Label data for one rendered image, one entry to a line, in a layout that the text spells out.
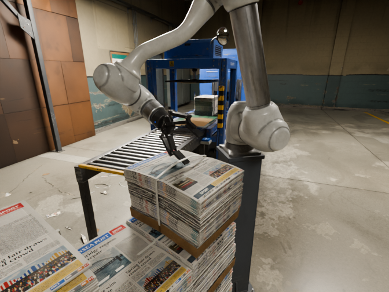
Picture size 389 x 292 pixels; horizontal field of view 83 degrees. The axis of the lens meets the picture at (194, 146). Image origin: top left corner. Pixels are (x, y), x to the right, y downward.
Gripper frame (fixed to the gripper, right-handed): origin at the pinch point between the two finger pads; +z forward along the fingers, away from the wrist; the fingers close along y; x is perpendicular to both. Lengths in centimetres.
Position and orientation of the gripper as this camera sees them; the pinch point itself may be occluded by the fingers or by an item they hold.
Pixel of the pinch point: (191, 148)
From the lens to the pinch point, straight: 81.7
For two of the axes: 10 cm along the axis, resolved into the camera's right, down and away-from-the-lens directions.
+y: -3.7, 7.3, 5.7
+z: 6.8, 6.3, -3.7
